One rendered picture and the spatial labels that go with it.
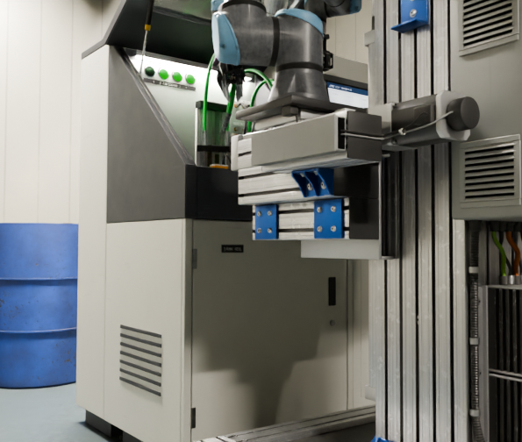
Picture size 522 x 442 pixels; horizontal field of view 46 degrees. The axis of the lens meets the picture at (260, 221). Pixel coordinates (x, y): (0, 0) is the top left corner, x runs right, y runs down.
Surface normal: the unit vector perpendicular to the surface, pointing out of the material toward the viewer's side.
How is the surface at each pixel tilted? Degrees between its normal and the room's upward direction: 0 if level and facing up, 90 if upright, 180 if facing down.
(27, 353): 90
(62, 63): 90
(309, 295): 90
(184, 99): 90
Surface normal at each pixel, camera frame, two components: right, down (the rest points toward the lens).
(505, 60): -0.81, -0.03
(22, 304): 0.04, -0.04
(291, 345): 0.60, -0.03
